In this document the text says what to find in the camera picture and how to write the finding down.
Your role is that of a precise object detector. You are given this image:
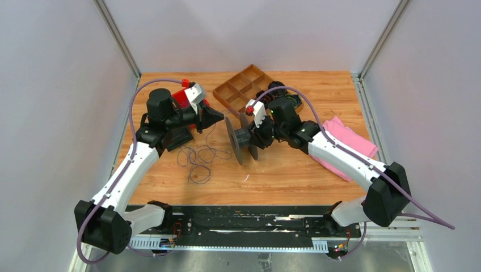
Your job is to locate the rolled tie brown pattern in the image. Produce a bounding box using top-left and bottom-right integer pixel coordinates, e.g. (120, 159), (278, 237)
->
(255, 90), (275, 108)

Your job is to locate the wooden compartment tray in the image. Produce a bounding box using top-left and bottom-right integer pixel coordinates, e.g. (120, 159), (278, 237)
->
(213, 64), (297, 117)

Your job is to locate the rolled green yellow tie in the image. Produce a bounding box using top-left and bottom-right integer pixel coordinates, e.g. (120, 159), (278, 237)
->
(285, 93), (303, 113)

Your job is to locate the blue thin cable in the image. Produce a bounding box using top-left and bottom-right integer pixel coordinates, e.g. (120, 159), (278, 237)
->
(176, 108), (241, 185)

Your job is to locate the black cable spool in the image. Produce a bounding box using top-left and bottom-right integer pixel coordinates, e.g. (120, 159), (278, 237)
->
(225, 113), (259, 165)

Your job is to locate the rolled black tie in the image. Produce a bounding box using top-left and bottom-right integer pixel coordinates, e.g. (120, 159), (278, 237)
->
(267, 80), (289, 99)

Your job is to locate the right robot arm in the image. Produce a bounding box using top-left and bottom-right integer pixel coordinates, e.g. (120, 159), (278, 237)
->
(246, 97), (411, 236)

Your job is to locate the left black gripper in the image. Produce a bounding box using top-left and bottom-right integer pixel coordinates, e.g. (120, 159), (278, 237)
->
(166, 101), (225, 134)

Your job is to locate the black plastic bin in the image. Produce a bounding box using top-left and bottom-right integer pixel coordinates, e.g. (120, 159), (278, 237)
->
(167, 127), (193, 152)

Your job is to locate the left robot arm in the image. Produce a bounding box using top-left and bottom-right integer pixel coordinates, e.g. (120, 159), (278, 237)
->
(74, 84), (224, 254)

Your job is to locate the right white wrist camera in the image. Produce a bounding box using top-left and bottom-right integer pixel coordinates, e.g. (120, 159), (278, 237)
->
(246, 99), (267, 128)

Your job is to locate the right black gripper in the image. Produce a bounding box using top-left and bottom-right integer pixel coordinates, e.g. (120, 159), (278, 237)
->
(247, 113), (286, 150)

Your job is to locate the pink cloth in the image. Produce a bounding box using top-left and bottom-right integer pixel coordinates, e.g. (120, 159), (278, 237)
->
(311, 116), (378, 182)

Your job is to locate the red plastic bin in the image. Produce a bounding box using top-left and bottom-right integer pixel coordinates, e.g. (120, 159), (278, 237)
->
(172, 87), (195, 130)

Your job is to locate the aluminium frame rail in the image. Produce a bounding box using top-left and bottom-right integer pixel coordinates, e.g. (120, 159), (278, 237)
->
(93, 0), (141, 79)

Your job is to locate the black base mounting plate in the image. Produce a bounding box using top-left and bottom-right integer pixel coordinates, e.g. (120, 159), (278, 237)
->
(143, 205), (361, 251)

